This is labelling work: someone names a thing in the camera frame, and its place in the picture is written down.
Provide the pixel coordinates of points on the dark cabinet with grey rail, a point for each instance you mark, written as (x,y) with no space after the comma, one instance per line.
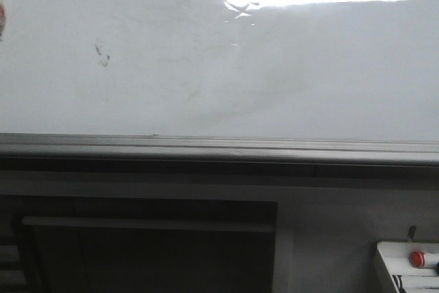
(68,244)

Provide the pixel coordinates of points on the red emergency stop button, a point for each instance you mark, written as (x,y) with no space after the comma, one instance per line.
(417,259)

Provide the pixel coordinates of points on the grey aluminium marker tray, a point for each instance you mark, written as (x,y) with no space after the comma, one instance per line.
(154,154)

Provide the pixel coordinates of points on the black gripper with red part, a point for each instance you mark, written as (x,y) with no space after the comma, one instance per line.
(3,18)

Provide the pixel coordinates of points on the white control box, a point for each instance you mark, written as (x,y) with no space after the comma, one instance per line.
(396,271)

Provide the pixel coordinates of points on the white whiteboard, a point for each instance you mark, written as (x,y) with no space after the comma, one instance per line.
(312,69)

